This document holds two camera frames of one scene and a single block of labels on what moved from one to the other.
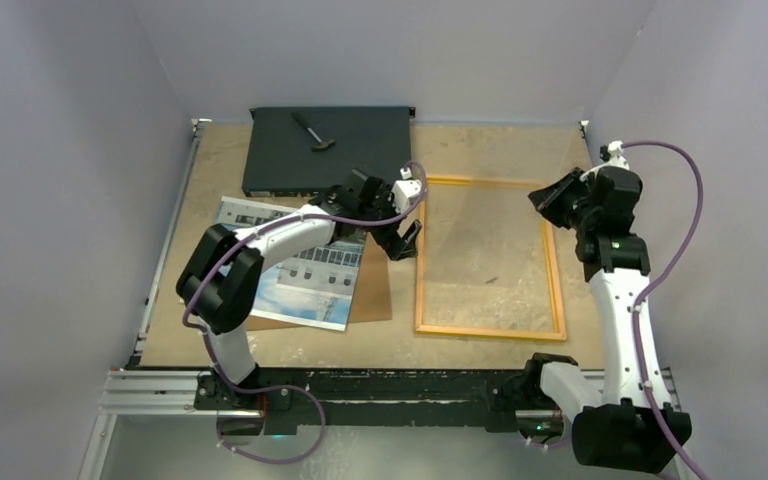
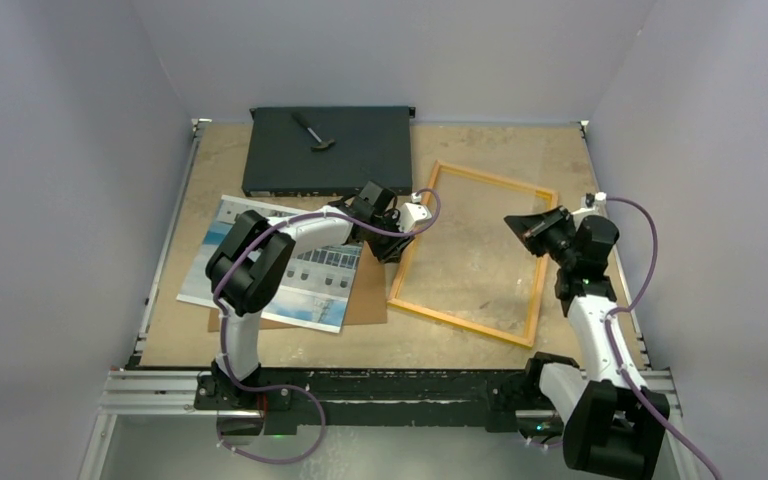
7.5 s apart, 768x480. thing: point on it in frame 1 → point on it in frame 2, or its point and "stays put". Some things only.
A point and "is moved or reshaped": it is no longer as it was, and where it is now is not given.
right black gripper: (548, 201) → (530, 229)
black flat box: (281, 163) stays put
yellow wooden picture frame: (552, 332) is moved or reshaped
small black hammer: (323, 143) stays put
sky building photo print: (314, 287) stays put
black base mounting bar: (285, 397) stays put
